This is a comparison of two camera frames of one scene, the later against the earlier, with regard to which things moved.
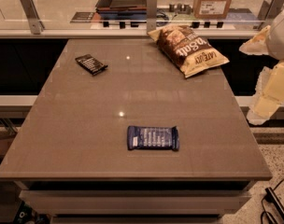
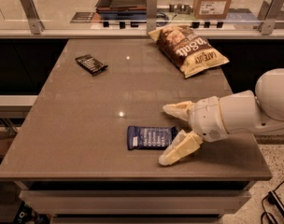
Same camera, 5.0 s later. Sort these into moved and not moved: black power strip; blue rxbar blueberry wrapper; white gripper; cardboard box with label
Moved: white gripper
Not moved: black power strip; cardboard box with label; blue rxbar blueberry wrapper
